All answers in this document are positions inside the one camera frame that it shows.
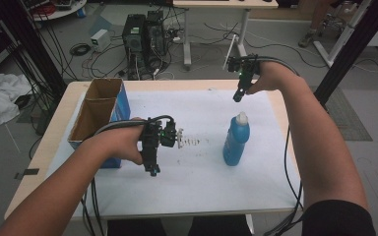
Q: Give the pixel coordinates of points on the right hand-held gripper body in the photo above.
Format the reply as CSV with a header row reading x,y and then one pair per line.
x,y
247,67

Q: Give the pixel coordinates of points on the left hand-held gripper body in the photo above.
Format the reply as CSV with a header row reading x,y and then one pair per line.
x,y
151,137

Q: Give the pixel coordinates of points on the blue bottle with white cap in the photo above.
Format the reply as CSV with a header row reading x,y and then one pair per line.
x,y
234,141

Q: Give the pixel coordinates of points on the blue cardboard box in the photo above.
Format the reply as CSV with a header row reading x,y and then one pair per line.
x,y
95,111

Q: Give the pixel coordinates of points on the person's left hand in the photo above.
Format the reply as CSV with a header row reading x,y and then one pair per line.
x,y
126,144

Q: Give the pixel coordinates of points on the person's right hand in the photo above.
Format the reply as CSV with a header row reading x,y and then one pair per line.
x,y
274,77

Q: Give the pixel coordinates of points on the white table mat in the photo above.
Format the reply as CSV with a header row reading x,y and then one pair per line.
x,y
193,183

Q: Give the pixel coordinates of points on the person's dark trousers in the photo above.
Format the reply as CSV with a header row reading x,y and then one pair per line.
x,y
134,227

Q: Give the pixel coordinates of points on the wooden desk with white legs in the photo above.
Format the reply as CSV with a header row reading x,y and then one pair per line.
x,y
223,4

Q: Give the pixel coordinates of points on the black computer tower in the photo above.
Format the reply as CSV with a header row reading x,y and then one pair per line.
x,y
133,32
155,36

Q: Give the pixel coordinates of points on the grey floor mat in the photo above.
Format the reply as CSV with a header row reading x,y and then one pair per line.
x,y
347,114

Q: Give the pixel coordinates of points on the black metal stand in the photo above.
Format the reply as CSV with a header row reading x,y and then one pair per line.
x,y
32,42
354,49

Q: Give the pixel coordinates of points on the small white device box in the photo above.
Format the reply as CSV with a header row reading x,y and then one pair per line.
x,y
100,40

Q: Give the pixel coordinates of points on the round white table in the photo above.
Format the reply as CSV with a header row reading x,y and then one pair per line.
x,y
62,11

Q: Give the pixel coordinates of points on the white crumpled cloth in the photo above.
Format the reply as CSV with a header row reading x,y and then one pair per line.
x,y
0,98

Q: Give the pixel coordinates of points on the person's black sleeve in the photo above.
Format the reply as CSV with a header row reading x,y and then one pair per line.
x,y
338,219

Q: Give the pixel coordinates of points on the white desk frame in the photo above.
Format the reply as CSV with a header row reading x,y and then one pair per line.
x,y
339,39

